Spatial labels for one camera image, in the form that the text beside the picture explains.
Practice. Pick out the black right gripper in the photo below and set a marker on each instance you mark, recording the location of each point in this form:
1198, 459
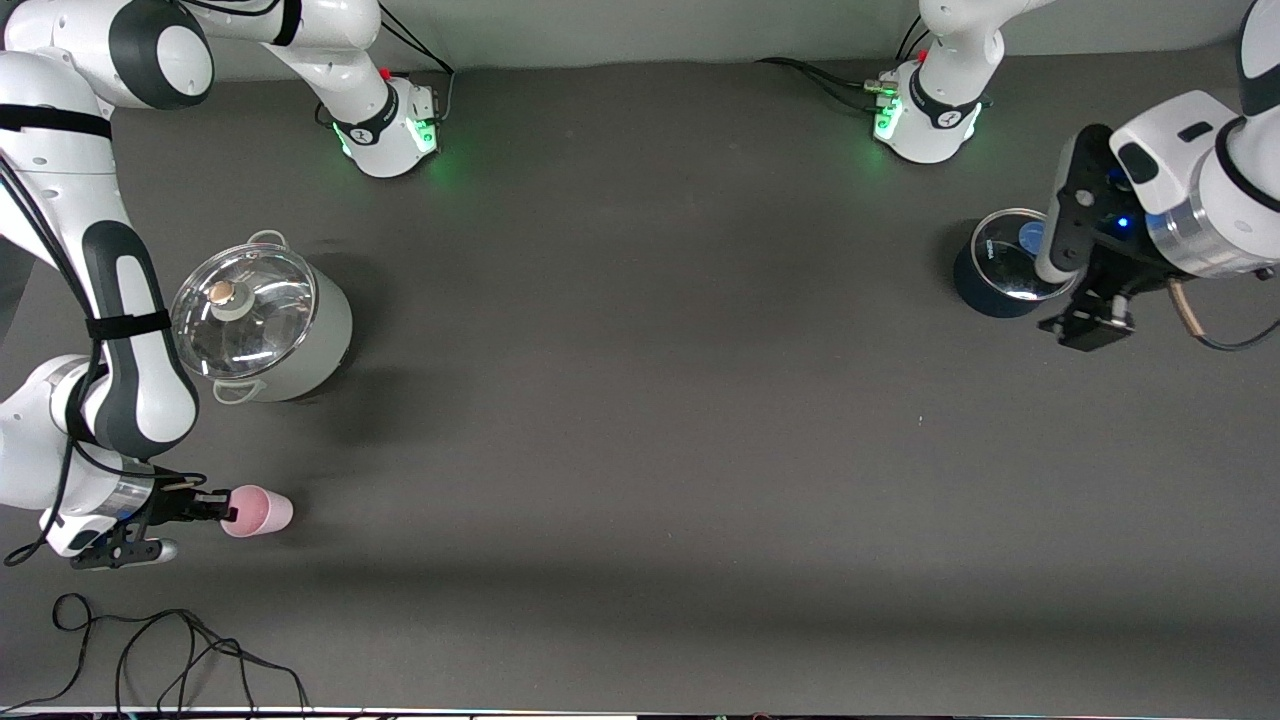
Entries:
172, 507

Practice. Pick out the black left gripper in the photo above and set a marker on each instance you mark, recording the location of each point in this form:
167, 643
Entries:
1127, 266

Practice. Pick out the pink plastic cup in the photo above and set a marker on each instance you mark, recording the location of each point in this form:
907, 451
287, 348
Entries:
262, 512

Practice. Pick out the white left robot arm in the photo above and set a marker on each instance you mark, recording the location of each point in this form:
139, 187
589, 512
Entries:
940, 110

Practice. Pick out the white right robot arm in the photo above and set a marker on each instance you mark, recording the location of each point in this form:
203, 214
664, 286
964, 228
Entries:
40, 150

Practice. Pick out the glass lid with blue knob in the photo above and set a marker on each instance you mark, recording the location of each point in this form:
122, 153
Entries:
1005, 265

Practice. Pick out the dark blue saucepan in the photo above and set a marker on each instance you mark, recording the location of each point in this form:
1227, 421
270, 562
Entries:
975, 292

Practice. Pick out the glass lid with grey knob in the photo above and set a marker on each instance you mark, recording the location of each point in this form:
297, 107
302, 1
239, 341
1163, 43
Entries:
260, 330

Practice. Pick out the grey-green cooking pot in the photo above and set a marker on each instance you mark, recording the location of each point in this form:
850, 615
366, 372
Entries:
330, 340

